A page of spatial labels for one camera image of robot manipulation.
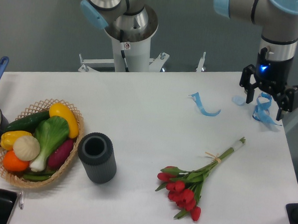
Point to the orange fruit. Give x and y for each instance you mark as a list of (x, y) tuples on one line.
[(12, 163)]

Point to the curled blue ribbon strip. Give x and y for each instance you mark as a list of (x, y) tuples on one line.
[(199, 104)]

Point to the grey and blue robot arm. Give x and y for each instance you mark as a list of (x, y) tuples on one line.
[(278, 19)]

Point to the clear pen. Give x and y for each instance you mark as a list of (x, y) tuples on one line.
[(21, 199)]

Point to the red tulip bouquet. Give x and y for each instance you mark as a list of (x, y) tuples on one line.
[(184, 187)]

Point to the black device at table corner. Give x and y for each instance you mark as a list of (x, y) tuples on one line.
[(292, 212)]

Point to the green pea pods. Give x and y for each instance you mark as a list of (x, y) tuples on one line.
[(37, 176)]

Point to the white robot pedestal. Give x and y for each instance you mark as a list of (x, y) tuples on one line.
[(131, 40)]

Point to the green bok choy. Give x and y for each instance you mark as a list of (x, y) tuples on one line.
[(50, 134)]

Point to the black smartphone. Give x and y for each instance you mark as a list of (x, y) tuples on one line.
[(8, 200)]

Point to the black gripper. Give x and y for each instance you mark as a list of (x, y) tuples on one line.
[(271, 77)]

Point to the yellow bell pepper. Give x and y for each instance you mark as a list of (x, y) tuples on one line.
[(8, 139)]

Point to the dark grey ribbed vase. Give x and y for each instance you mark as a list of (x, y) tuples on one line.
[(96, 153)]

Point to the tangled blue ribbon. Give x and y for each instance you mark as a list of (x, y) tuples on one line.
[(261, 111)]

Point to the green cucumber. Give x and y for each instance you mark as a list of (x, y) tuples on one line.
[(28, 123)]

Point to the purple sweet potato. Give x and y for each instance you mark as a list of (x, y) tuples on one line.
[(58, 158)]

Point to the woven wicker basket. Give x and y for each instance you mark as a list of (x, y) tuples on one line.
[(44, 105)]

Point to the white steamed bun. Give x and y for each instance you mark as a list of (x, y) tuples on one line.
[(26, 148)]

